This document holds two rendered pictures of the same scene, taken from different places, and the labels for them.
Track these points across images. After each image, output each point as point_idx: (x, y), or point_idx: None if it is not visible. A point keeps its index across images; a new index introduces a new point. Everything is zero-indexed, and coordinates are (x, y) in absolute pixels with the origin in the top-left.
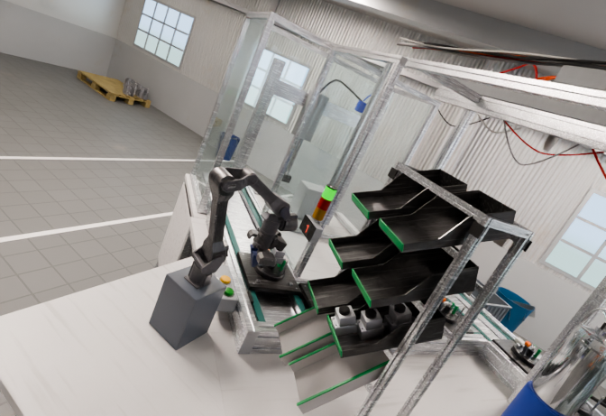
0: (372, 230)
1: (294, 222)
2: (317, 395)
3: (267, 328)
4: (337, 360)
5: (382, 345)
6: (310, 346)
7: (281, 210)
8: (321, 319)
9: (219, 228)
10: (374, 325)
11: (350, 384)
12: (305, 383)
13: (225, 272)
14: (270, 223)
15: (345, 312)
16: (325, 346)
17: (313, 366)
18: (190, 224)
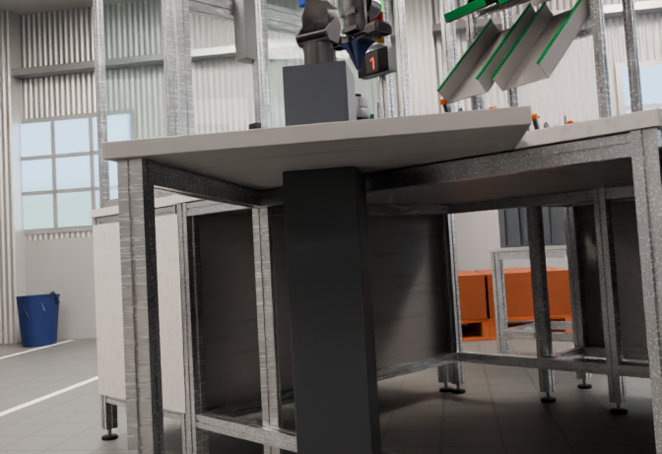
0: None
1: None
2: (550, 44)
3: None
4: (536, 49)
5: None
6: (499, 56)
7: None
8: (483, 61)
9: None
10: None
11: (570, 26)
12: (524, 77)
13: None
14: None
15: None
16: (514, 43)
17: (517, 71)
18: (183, 197)
